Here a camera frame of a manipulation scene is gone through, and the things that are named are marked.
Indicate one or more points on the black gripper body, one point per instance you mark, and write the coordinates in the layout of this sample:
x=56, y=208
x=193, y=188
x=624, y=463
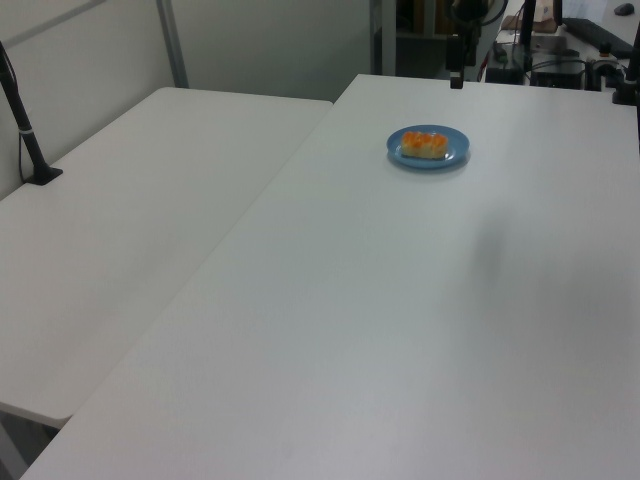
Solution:
x=454, y=51

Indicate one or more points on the orange glazed bread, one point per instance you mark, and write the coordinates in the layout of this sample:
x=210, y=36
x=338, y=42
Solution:
x=423, y=143

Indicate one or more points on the blue round plate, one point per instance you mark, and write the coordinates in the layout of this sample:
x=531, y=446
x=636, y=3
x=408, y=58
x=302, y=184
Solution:
x=452, y=145

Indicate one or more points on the black upright pole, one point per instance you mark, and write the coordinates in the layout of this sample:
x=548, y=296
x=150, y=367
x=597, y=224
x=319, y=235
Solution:
x=527, y=30

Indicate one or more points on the brown cardboard box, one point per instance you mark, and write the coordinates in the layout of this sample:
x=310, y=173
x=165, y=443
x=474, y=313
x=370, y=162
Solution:
x=542, y=17

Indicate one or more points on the black electronics box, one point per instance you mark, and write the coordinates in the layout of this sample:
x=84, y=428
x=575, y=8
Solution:
x=557, y=74

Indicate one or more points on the black keyboard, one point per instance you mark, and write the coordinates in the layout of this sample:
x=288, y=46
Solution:
x=597, y=35

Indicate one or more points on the black computer mouse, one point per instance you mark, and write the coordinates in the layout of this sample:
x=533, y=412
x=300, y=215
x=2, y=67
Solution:
x=623, y=8

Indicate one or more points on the black camera stand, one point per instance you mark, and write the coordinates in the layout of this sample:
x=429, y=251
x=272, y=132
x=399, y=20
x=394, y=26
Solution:
x=629, y=75
x=27, y=137

